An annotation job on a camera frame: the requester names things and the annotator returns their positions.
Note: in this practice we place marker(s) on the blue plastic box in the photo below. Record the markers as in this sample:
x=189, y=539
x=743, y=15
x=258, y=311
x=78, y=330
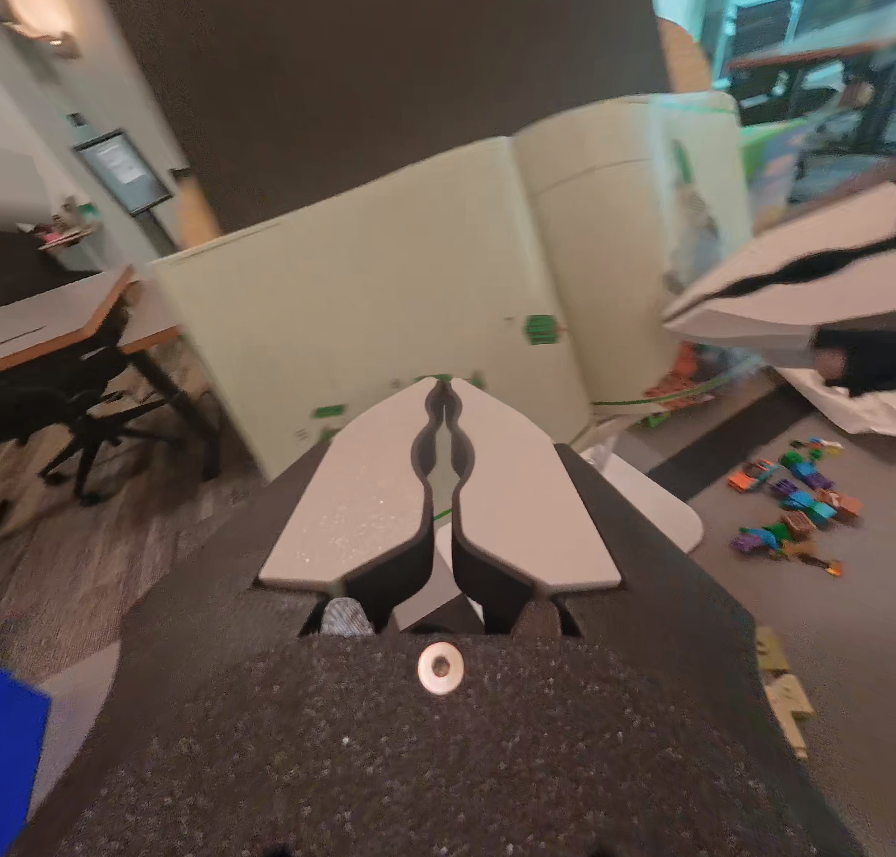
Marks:
x=21, y=745

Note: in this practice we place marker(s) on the person's right hand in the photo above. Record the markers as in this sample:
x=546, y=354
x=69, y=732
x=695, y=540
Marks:
x=833, y=366

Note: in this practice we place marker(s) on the display sign stand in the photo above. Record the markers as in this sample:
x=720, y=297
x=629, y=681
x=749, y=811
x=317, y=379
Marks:
x=122, y=168

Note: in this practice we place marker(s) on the pile of white paper bags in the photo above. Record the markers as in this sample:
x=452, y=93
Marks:
x=868, y=416

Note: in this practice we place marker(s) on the green toy set box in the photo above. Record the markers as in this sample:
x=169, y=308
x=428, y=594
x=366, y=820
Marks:
x=682, y=388

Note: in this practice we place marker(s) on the wood-edged office desk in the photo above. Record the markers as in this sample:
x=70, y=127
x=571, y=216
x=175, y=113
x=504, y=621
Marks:
x=56, y=311

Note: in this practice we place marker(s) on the open instruction booklet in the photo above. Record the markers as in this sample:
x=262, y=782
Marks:
x=350, y=297

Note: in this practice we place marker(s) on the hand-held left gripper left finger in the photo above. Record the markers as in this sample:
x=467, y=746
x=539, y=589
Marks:
x=336, y=507

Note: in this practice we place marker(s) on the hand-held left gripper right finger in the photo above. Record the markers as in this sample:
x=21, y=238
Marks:
x=539, y=514

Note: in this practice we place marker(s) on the pile of colourful toy bricks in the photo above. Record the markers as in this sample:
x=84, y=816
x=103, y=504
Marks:
x=805, y=493

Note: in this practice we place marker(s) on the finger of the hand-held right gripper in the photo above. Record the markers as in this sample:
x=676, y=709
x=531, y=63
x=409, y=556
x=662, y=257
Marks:
x=770, y=315
x=805, y=231

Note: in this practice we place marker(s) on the grey desk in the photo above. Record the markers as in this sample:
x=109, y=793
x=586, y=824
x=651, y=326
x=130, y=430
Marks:
x=840, y=626

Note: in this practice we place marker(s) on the black office chair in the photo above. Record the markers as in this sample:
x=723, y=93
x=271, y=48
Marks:
x=63, y=395

